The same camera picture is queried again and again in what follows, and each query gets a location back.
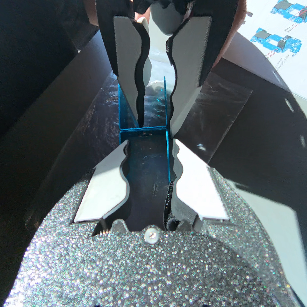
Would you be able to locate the blue metal bracket assembly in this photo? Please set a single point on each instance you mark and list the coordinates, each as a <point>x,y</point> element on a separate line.
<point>144,129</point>

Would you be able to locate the clear plastic bag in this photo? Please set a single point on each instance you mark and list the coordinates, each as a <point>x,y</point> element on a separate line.
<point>220,105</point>

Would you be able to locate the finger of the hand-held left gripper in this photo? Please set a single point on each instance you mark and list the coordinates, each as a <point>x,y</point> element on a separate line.
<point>128,53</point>
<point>189,62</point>

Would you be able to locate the printed instruction manual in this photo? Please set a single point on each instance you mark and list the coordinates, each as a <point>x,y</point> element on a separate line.
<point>283,38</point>

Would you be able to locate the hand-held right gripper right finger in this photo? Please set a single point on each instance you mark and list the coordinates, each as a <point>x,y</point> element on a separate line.
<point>201,188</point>

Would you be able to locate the person's left hand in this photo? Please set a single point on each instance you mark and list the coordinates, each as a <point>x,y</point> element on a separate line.
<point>241,17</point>

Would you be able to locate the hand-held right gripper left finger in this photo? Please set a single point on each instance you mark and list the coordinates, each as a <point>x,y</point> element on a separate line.
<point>103,189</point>

